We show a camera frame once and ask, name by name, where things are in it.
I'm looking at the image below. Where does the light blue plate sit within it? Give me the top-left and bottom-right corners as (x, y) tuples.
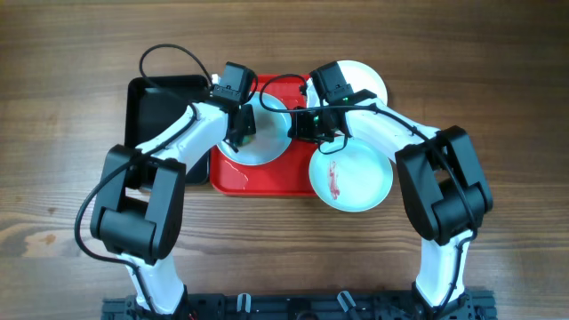
(217, 92), (292, 165)
(309, 137), (394, 212)

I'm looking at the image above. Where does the green yellow sponge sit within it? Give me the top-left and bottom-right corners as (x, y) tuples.
(240, 135), (255, 147)

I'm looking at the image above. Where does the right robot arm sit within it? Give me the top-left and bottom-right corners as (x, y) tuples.
(289, 60), (493, 317)

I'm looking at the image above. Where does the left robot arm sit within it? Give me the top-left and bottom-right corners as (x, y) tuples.
(78, 62), (258, 319)

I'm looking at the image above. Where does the red plastic tray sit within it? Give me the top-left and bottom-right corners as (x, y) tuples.
(210, 76), (317, 196)

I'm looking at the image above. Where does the black plastic tray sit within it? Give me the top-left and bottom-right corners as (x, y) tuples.
(124, 75), (211, 186)

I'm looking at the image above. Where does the white plate top right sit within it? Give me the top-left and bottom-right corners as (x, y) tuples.
(306, 60), (388, 108)

